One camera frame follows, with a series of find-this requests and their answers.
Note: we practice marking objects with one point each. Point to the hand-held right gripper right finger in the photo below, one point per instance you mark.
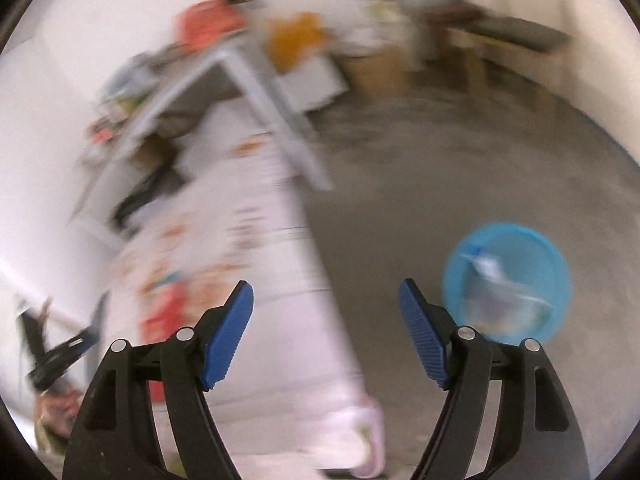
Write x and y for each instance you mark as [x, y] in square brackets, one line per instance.
[425, 340]

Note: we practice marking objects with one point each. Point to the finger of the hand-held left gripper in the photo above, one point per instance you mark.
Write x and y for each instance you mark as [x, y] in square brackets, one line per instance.
[75, 342]

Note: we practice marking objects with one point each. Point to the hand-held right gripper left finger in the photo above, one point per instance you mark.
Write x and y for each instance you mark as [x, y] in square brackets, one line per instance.
[225, 335]

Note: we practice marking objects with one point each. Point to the clear tray with red film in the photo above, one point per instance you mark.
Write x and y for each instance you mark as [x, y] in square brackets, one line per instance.
[162, 320]

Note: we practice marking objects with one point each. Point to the blue plastic basket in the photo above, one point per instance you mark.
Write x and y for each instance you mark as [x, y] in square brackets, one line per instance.
[540, 260]

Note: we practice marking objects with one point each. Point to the person's left hand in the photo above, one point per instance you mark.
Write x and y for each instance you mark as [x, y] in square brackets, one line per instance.
[57, 412]

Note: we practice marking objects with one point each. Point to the floral tablecloth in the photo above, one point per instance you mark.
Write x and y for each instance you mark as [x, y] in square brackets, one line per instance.
[260, 270]

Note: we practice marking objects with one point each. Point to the pink slipper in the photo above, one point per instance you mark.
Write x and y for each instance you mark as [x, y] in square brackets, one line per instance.
[362, 440]

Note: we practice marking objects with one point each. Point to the white shelf table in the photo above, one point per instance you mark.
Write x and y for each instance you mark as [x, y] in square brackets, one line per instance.
[250, 75]

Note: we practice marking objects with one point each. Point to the cardboard box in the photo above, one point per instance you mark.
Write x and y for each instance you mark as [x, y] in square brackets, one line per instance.
[375, 72]

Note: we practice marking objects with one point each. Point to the yellow plush toy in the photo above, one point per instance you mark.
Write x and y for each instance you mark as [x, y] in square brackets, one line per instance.
[295, 40]

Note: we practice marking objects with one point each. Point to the red plastic bag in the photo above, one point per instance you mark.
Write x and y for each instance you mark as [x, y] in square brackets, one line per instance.
[207, 22]

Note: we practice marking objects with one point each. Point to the white plastic bag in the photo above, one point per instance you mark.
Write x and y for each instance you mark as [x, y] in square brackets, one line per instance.
[385, 25]

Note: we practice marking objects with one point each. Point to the light wooden chair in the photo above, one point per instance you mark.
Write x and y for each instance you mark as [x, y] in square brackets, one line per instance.
[510, 30]

